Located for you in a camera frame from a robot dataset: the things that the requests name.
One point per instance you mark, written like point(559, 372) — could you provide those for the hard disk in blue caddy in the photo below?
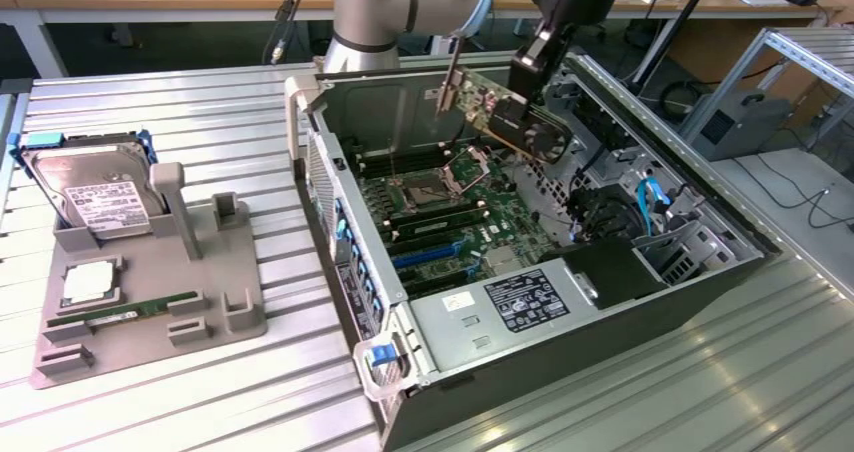
point(93, 187)

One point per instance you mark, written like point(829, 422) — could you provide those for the blue expansion slot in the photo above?
point(434, 256)

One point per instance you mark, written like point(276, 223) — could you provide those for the grey parts rack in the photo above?
point(153, 292)

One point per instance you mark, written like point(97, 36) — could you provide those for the open grey PC case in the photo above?
point(534, 252)

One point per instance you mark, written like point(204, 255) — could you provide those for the green motherboard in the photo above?
point(460, 222)

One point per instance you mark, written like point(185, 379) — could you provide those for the green RAM stick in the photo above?
point(113, 313)

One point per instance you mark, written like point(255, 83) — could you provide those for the aluminium profile frame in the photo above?
point(767, 82)

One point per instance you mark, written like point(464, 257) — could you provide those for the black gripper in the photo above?
point(536, 59)

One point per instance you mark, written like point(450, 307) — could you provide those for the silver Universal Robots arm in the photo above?
point(380, 12)

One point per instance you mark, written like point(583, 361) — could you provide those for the silver CPU chip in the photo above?
point(89, 282)

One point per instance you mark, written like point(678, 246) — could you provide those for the black camera stand pole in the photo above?
point(674, 27)

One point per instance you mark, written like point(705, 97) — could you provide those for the CPU socket with open cover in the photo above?
point(440, 182)

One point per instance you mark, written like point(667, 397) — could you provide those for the black drive bay cover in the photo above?
point(610, 272)

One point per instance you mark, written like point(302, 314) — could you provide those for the green graphics card with fan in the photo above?
point(516, 117)

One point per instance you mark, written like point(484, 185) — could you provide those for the installed RAM stick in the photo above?
point(434, 228)

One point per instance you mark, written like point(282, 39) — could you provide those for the grey computer tower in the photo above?
point(741, 124)

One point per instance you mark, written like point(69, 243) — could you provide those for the grey power supply unit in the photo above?
point(507, 302)

